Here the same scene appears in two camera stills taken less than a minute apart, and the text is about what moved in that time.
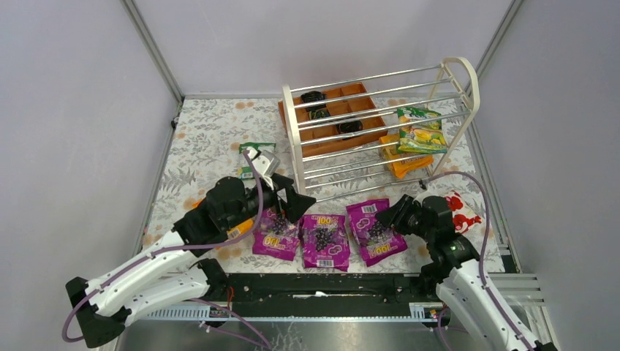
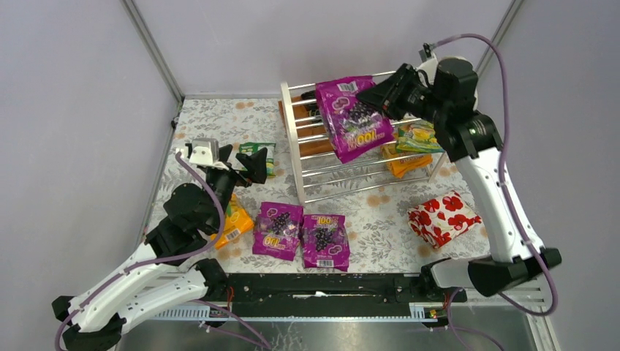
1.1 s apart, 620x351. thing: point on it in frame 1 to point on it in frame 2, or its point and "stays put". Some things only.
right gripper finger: [402, 208] to [397, 84]
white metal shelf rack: [380, 132] stays put
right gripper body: [403, 213] to [404, 91]
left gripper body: [280, 194] to [235, 170]
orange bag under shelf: [400, 164] stays put
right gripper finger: [392, 217] to [379, 98]
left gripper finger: [297, 205] to [256, 164]
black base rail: [323, 295] stays put
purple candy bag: [324, 240] stays put
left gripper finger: [280, 181] to [224, 153]
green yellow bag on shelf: [425, 137] stays put
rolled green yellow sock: [319, 113] stays put
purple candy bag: [274, 237] stays put
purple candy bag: [376, 240] to [353, 126]
